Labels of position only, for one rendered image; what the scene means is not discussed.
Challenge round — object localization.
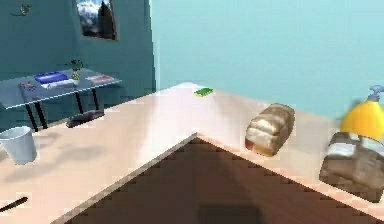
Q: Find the blue book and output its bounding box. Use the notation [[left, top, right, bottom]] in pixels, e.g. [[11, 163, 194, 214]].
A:
[[33, 71, 69, 85]]

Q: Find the small potted plant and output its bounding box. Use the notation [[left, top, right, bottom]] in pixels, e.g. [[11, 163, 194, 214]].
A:
[[69, 59, 84, 81]]

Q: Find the small purple object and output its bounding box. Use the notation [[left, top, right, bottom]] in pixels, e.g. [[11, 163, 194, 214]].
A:
[[20, 81, 37, 92]]

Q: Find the glass table with black legs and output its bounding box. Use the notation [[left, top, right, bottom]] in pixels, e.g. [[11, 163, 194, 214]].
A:
[[0, 67, 122, 133]]

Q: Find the black knife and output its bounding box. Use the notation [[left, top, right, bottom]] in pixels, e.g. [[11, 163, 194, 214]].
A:
[[0, 196, 29, 213]]

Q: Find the green sponge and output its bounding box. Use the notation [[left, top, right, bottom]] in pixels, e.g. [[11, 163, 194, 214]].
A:
[[194, 87, 214, 98]]

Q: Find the framed mountain picture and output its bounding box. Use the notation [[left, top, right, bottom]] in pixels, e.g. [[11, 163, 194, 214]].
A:
[[75, 0, 118, 42]]

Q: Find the dark wall ornament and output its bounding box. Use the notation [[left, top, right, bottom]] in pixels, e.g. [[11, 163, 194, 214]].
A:
[[10, 3, 33, 18]]

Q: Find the brown bread loaf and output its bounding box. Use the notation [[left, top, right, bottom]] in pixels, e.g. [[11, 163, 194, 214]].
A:
[[244, 102, 296, 158]]

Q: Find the white book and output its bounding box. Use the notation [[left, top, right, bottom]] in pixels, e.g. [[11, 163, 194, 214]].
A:
[[41, 79, 78, 90]]

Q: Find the white cup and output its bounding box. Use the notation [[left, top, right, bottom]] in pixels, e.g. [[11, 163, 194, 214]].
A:
[[0, 125, 38, 166]]

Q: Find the yellow spray bottle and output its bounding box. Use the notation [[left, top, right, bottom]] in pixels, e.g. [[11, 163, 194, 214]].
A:
[[339, 84, 384, 142]]

